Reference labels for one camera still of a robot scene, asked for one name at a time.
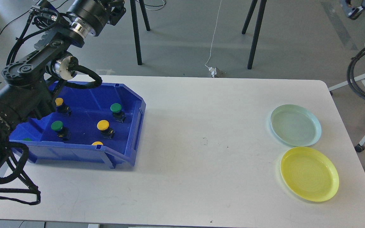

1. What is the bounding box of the yellow push button back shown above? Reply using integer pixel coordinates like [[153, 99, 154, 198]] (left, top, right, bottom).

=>
[[55, 97, 71, 117]]

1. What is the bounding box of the light green plate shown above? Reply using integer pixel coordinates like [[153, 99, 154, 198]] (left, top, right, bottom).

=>
[[269, 104, 322, 147]]

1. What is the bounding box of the blue plastic bin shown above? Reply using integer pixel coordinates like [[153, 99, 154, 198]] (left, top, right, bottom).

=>
[[9, 83, 146, 168]]

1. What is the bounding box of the black tripod right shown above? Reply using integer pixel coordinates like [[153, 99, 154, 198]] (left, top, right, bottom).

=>
[[241, 0, 267, 70]]

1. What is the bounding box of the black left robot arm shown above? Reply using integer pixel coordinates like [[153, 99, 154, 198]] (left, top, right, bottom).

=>
[[0, 0, 126, 206]]

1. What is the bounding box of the black floor cable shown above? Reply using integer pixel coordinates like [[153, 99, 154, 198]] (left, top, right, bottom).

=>
[[0, 0, 69, 54]]

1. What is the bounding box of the white cable with plug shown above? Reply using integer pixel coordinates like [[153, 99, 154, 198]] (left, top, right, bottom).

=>
[[204, 0, 222, 78]]

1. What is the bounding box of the yellow plate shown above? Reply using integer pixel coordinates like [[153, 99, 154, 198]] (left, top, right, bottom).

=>
[[279, 146, 340, 202]]

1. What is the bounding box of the yellow push button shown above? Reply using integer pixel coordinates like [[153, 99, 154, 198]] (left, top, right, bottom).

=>
[[55, 97, 71, 117], [96, 120, 115, 140], [91, 141, 103, 146]]

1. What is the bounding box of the green push button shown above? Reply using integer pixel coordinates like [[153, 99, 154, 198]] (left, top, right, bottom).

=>
[[110, 103, 126, 123], [50, 121, 71, 141]]

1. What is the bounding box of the black tripod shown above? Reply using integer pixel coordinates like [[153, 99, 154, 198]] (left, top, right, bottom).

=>
[[241, 0, 267, 70], [130, 0, 151, 66]]

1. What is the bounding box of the black tripod left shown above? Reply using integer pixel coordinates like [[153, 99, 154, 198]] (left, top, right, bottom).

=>
[[130, 0, 151, 66]]

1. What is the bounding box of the yellow push button front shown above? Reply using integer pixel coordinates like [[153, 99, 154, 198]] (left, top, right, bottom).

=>
[[91, 141, 103, 146]]

